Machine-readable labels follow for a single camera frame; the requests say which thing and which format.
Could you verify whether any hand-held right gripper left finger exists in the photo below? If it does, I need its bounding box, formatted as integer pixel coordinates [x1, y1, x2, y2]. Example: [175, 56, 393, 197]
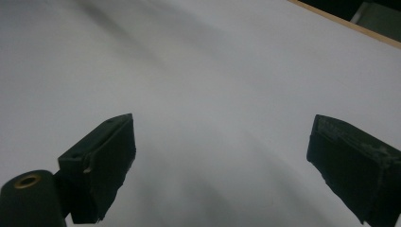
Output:
[55, 113, 137, 224]

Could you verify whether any wooden table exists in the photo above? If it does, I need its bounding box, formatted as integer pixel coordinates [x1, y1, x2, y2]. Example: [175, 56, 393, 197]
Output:
[287, 0, 401, 50]

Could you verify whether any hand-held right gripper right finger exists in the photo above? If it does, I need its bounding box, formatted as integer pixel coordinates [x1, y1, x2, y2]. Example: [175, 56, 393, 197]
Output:
[306, 113, 401, 227]

